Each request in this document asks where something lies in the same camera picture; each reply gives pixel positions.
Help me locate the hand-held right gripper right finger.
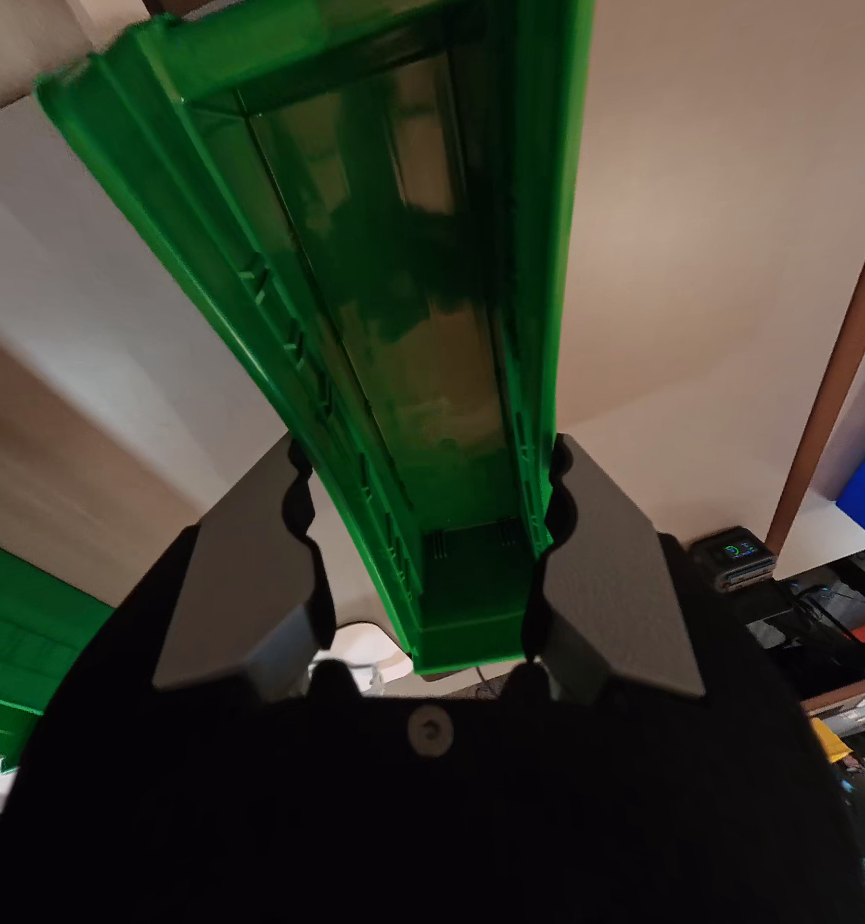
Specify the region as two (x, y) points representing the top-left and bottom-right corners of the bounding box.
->
(522, 433), (708, 702)

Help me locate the black battery charger case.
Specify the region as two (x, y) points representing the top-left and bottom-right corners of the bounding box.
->
(691, 529), (777, 594)

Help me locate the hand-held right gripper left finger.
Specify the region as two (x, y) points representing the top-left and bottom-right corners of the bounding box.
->
(151, 433), (337, 706)

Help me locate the green plastic storage bin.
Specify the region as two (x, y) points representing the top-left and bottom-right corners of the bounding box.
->
(0, 530), (117, 768)
(34, 0), (597, 677)

